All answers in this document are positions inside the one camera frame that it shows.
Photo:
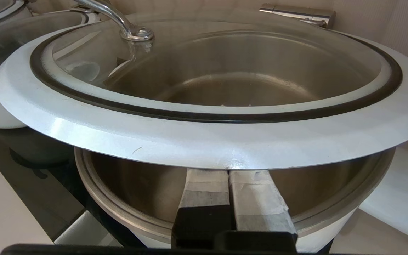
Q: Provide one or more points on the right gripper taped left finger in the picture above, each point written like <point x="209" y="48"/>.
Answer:
<point x="204" y="198"/>

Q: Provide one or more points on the large black glass cooktop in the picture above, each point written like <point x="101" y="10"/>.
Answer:
<point x="69" y="184"/>

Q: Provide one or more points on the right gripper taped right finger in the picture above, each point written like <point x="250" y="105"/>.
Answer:
<point x="257" y="202"/>

